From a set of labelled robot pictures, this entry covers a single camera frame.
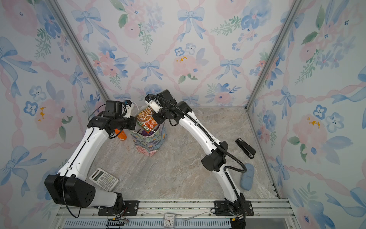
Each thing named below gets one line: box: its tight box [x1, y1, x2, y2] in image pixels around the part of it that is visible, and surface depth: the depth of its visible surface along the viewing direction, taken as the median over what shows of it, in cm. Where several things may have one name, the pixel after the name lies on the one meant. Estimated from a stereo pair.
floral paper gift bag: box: [129, 121, 167, 157], surface depth 81 cm
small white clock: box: [162, 213, 176, 229], surface depth 70 cm
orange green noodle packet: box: [136, 106, 159, 135], surface depth 80 cm
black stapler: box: [234, 137, 256, 159], surface depth 95 cm
